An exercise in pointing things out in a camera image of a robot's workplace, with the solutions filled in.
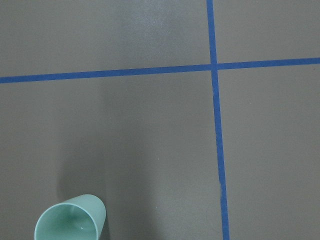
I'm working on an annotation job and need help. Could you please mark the green plastic cup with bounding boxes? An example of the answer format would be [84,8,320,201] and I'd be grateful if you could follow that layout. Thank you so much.
[34,194,107,240]

